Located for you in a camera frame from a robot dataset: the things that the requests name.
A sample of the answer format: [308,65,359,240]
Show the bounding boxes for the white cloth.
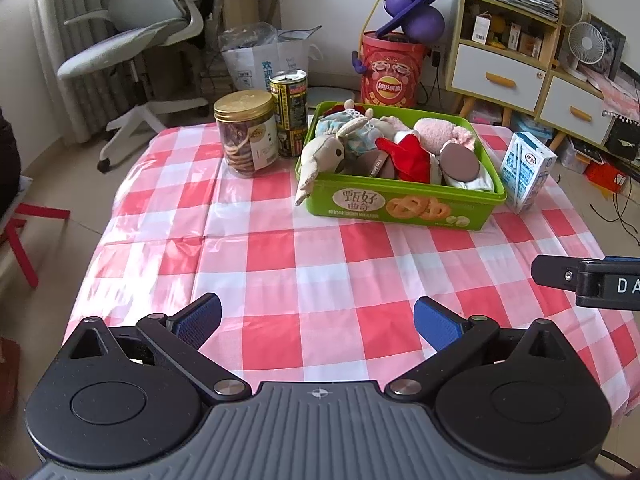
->
[431,155,494,192]

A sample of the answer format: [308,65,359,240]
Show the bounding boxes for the red santa hat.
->
[375,132,431,184]

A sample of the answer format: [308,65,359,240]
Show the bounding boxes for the pink plush toy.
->
[385,117,475,155]

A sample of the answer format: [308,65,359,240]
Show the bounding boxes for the cream bunny doll blue dress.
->
[295,100,398,206]

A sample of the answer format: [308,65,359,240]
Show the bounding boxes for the brown makeup puff with strap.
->
[350,150,396,180]

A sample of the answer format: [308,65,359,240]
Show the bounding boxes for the blue white milk carton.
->
[500,131,556,214]

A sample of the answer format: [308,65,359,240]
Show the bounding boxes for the red white checkered tablecloth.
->
[70,125,639,416]

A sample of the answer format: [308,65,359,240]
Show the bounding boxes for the low white drawer cabinet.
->
[535,70,614,148]

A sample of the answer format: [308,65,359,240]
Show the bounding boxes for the green plastic cookie box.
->
[302,101,506,231]

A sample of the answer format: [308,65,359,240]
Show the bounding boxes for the small white desk fan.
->
[565,22,605,81]

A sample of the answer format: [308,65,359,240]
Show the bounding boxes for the glass jar gold lid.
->
[214,89,278,177]

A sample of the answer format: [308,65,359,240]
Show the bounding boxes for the wooden cabinet white drawers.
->
[446,0,565,126]

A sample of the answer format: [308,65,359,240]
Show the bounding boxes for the red snack bucket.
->
[352,32,428,108]

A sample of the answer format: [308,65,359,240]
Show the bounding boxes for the black yellow tin can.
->
[269,68,308,158]

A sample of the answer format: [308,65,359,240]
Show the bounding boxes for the purple balance ball toy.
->
[375,0,446,46]

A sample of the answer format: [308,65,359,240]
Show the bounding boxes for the white plastic shopping bag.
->
[218,22,323,91]

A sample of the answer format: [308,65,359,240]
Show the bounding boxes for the grey white office chair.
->
[58,0,208,174]

